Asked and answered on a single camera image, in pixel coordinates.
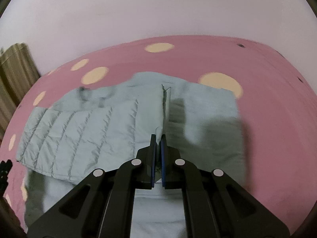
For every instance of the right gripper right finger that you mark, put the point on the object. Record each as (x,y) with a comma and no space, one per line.
(214,204)

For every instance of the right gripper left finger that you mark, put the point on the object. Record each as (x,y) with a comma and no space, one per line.
(102,204)

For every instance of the light blue quilted puffer jacket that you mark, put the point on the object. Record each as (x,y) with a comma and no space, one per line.
(103,128)

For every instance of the striped fabric headboard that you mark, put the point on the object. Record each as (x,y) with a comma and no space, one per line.
(18,74)

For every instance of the pink polka dot bed sheet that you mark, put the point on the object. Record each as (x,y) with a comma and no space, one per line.
(276,104)

